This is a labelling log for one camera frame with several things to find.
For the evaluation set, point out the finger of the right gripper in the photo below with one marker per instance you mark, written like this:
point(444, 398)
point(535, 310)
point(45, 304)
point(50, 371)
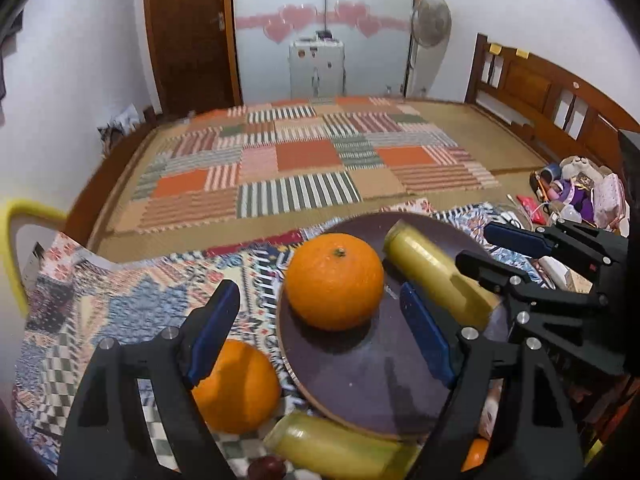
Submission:
point(584, 249)
point(546, 307)

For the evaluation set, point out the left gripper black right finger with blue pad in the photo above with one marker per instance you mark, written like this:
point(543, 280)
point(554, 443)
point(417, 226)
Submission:
point(505, 416)

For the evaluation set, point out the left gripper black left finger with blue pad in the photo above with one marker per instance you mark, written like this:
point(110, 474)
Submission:
point(134, 415)

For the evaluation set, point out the small mandarin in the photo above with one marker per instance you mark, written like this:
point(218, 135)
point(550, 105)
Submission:
point(476, 454)

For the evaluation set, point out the dark purple plate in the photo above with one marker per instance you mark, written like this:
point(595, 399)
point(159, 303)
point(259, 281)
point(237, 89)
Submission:
point(372, 379)

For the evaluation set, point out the large orange Dole sticker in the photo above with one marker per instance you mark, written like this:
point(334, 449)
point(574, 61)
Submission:
point(241, 393)

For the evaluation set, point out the dark red grape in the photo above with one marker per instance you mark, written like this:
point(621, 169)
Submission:
point(267, 468)

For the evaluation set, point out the large orange with stem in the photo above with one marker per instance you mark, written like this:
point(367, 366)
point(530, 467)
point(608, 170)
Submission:
point(334, 282)

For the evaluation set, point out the pile of clutter on bed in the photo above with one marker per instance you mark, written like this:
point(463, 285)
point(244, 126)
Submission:
point(578, 190)

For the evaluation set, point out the wooden bed headboard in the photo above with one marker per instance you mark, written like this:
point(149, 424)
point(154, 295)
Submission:
point(553, 111)

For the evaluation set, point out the patchwork tablecloth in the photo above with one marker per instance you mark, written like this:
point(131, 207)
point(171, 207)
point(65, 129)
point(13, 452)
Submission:
point(80, 298)

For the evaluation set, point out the standing electric fan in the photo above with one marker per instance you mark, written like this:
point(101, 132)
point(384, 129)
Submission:
point(430, 28)

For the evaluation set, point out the white cabinet appliance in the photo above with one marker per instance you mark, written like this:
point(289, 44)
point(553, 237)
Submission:
point(317, 68)

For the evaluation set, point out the sliding wardrobe with hearts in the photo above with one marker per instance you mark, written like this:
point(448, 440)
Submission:
point(375, 35)

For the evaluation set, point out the striped patchwork bed quilt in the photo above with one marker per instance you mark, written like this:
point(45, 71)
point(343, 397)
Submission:
point(258, 161)

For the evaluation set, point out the clothes pile by door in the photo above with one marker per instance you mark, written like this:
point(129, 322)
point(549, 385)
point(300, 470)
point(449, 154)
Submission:
point(118, 128)

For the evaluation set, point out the brown wooden door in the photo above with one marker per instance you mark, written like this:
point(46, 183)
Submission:
point(193, 55)

